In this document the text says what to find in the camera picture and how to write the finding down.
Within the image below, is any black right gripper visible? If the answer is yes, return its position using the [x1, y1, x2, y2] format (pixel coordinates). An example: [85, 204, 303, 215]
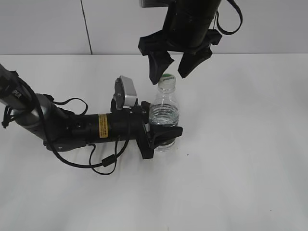
[138, 24, 222, 84]

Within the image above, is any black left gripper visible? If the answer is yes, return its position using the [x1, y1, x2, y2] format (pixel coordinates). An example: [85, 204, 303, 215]
[110, 101, 183, 159]

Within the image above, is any white green bottle cap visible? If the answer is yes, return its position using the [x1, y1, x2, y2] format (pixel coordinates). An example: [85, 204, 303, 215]
[158, 73, 176, 91]

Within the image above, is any clear plastic water bottle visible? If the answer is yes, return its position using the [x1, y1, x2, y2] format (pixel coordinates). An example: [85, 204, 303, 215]
[148, 83, 180, 153]

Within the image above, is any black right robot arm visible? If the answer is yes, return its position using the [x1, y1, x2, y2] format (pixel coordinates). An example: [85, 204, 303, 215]
[138, 0, 222, 85]

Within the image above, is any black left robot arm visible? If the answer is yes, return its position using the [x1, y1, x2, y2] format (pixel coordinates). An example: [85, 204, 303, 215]
[0, 67, 183, 159]

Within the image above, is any black left camera cable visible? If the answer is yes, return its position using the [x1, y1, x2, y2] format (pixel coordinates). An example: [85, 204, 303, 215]
[2, 79, 130, 175]

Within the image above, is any black camera cable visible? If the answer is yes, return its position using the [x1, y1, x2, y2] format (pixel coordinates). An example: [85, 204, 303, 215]
[211, 0, 244, 36]
[2, 79, 130, 175]

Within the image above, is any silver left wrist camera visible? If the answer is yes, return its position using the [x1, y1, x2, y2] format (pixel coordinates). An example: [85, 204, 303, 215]
[114, 76, 138, 110]

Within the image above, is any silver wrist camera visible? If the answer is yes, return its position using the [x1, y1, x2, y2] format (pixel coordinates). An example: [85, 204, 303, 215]
[114, 76, 138, 110]
[139, 0, 170, 8]

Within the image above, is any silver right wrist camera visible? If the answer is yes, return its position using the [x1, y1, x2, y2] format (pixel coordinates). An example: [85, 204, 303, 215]
[139, 0, 170, 8]

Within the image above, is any black right camera cable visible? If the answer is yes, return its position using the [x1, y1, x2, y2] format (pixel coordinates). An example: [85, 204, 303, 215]
[211, 0, 244, 36]

